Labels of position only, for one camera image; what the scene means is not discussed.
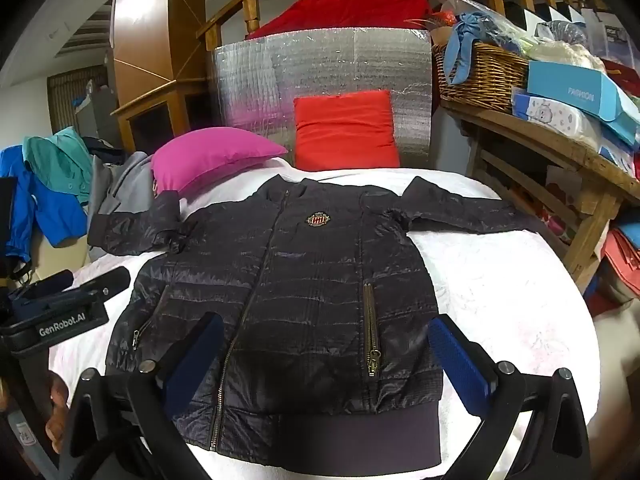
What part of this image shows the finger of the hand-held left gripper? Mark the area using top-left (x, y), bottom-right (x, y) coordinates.
top-left (20, 269), bottom-right (76, 301)
top-left (60, 266), bottom-right (132, 306)

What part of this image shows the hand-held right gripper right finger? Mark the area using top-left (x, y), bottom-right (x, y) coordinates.
top-left (429, 315), bottom-right (608, 480)

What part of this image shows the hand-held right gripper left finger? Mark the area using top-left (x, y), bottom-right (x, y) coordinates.
top-left (52, 312), bottom-right (226, 480)

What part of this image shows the black puffer jacket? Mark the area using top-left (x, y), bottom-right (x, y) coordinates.
top-left (87, 174), bottom-right (563, 476)

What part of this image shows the person's left hand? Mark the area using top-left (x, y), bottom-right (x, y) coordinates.
top-left (45, 370), bottom-right (71, 453)

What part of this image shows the black bag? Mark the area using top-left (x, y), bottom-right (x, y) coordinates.
top-left (0, 175), bottom-right (32, 281)

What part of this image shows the white fleece blanket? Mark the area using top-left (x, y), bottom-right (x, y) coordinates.
top-left (47, 157), bottom-right (601, 480)

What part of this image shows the blue jacket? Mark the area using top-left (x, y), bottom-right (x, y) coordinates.
top-left (0, 145), bottom-right (88, 263)

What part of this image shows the grey garment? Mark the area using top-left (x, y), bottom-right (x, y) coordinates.
top-left (87, 152), bottom-right (156, 261)

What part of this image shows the teal garment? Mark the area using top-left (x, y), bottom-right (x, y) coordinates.
top-left (22, 126), bottom-right (96, 206)

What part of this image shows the dark navy garment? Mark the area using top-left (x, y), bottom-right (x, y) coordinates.
top-left (82, 135), bottom-right (126, 166)

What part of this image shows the pink pillow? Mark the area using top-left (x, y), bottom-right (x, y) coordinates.
top-left (150, 127), bottom-right (290, 200)

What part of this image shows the pink floral cloth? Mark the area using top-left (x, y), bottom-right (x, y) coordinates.
top-left (544, 209), bottom-right (577, 247)

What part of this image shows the brown slatted door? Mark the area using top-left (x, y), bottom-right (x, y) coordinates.
top-left (47, 66), bottom-right (108, 133)

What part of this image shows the wooden table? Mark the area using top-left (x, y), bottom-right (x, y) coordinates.
top-left (440, 97), bottom-right (640, 293)

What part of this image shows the red pillow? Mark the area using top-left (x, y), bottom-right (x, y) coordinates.
top-left (292, 90), bottom-right (401, 170)

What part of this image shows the white air conditioner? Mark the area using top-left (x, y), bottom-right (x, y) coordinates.
top-left (47, 5), bottom-right (117, 51)

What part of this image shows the wooden cabinet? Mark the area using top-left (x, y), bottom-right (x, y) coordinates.
top-left (109, 0), bottom-right (213, 153)

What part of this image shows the wicker basket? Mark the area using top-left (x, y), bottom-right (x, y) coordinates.
top-left (431, 42), bottom-right (531, 107)

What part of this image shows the light blue cardboard box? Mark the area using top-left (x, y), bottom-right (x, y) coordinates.
top-left (526, 60), bottom-right (640, 148)

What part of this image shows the light blue garment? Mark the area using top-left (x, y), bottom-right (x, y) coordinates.
top-left (444, 12), bottom-right (493, 86)

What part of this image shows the silver foil mat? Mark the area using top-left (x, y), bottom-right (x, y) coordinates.
top-left (212, 27), bottom-right (435, 170)

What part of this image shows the cream knitted cloth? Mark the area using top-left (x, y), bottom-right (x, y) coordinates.
top-left (525, 40), bottom-right (607, 72)

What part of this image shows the clear plastic bag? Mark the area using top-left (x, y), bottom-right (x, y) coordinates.
top-left (442, 0), bottom-right (538, 53)

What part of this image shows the white paper bag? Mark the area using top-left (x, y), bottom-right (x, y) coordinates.
top-left (580, 7), bottom-right (626, 61)

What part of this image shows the red cloth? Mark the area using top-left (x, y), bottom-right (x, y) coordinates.
top-left (255, 0), bottom-right (446, 41)

